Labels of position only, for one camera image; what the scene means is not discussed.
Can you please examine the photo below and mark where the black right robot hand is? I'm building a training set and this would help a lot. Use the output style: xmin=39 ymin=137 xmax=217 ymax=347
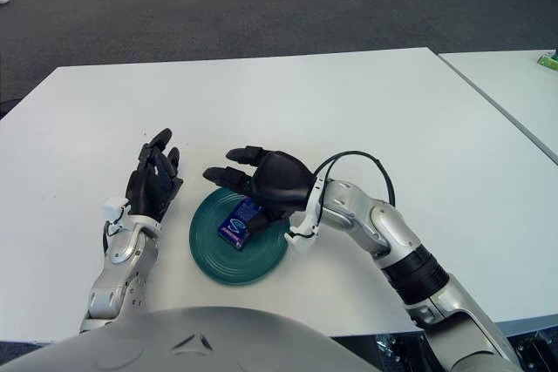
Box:
xmin=203 ymin=145 xmax=318 ymax=238

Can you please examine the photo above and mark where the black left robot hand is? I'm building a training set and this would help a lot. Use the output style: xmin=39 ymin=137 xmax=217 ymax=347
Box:
xmin=125 ymin=128 xmax=184 ymax=221

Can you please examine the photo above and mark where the blue gum box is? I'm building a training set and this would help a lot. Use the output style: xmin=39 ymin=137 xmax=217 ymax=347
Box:
xmin=216 ymin=197 xmax=265 ymax=253

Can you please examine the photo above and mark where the green round plate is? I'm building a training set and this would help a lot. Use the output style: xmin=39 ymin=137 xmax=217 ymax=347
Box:
xmin=188 ymin=186 xmax=293 ymax=288

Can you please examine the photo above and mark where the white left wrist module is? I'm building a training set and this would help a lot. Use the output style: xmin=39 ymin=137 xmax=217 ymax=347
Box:
xmin=102 ymin=198 xmax=130 ymax=236

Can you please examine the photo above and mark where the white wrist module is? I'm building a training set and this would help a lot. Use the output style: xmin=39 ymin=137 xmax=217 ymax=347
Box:
xmin=283 ymin=175 xmax=326 ymax=255
xmin=102 ymin=198 xmax=130 ymax=236

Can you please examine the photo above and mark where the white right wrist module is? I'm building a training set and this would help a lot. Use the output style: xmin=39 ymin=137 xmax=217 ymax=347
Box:
xmin=283 ymin=175 xmax=326 ymax=255

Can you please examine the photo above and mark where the grey robot torso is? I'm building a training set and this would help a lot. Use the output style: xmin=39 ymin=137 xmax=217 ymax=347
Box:
xmin=0 ymin=306 xmax=371 ymax=372

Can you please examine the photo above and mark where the black stand foot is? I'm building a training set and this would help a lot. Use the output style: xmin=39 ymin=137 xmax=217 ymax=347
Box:
xmin=514 ymin=330 xmax=558 ymax=372

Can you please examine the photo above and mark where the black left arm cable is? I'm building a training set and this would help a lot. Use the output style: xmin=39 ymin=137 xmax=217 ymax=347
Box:
xmin=102 ymin=214 xmax=127 ymax=255

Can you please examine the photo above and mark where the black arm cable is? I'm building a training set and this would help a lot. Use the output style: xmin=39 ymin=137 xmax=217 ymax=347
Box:
xmin=311 ymin=152 xmax=396 ymax=207
xmin=102 ymin=214 xmax=127 ymax=255

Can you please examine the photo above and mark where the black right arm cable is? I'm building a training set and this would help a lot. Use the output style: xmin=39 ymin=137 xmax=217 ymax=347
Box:
xmin=311 ymin=152 xmax=396 ymax=207

